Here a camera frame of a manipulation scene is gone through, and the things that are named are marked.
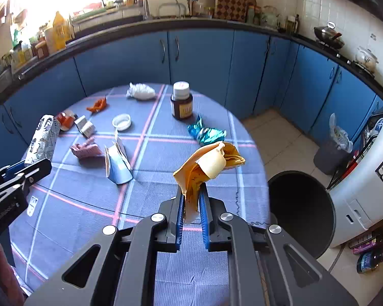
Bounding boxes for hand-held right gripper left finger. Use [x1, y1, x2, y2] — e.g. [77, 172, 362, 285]
[24, 193, 184, 306]

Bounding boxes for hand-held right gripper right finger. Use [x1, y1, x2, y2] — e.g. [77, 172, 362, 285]
[199, 183, 360, 306]

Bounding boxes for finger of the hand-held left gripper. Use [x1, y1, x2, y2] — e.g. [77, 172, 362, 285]
[5, 158, 52, 195]
[0, 161, 28, 183]

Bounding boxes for black and white printed packet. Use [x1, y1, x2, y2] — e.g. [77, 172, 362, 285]
[24, 114, 61, 166]

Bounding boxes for yellow paper wrapper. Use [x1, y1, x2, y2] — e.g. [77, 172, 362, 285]
[173, 141, 246, 224]

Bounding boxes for white printed medicine box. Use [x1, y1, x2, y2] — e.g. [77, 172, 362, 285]
[74, 115, 95, 138]

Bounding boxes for black round trash bin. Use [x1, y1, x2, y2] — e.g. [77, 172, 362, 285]
[267, 170, 336, 260]

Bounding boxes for brown jar with white lid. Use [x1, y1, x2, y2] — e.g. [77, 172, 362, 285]
[170, 81, 194, 121]

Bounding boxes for person's left forearm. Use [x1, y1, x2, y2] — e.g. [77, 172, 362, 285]
[0, 239, 26, 306]

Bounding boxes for blue plaid tablecloth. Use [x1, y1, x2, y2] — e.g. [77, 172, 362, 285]
[8, 83, 272, 306]

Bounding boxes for pink crumpled wrapper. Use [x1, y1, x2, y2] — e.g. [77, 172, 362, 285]
[70, 137, 104, 159]

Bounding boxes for red and white wrapper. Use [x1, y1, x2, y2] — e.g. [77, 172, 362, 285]
[55, 109, 79, 132]

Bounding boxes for blue and white carton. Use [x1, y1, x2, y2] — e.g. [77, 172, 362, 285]
[104, 132, 134, 185]

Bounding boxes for teal foil wrapper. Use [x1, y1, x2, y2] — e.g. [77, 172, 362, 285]
[187, 114, 227, 147]

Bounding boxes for orange peel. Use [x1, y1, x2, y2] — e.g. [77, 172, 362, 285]
[86, 97, 108, 113]

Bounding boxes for white plastic lid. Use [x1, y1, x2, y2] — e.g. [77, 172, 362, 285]
[112, 114, 132, 131]

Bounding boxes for row of condiment bottles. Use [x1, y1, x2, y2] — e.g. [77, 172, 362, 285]
[9, 22, 53, 69]

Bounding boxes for white crumpled tissue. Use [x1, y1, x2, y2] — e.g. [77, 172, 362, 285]
[126, 82, 156, 101]

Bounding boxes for small grey waste bin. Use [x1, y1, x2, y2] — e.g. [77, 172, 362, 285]
[313, 137, 353, 176]

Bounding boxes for yellow oil bottle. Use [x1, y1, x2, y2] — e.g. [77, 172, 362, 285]
[53, 11, 72, 52]

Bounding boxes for clear plastic bin bag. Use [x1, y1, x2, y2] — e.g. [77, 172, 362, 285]
[329, 113, 354, 154]

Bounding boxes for blue kitchen cabinets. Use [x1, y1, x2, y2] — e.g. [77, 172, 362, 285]
[0, 27, 383, 173]

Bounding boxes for white floor appliance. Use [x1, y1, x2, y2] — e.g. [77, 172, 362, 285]
[327, 124, 383, 249]

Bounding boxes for black kitchen countertop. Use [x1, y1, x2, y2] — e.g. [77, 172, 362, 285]
[0, 17, 383, 115]

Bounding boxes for glass kettle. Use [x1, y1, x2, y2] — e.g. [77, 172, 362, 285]
[260, 6, 281, 29]

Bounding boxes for metal sink faucet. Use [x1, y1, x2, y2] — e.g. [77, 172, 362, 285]
[158, 0, 189, 18]

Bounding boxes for black wok with lid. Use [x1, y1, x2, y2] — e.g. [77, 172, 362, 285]
[313, 22, 345, 50]

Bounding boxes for white clay pot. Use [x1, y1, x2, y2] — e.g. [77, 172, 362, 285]
[354, 47, 379, 72]

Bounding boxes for black wire rack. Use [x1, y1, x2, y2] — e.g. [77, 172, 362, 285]
[327, 96, 383, 192]

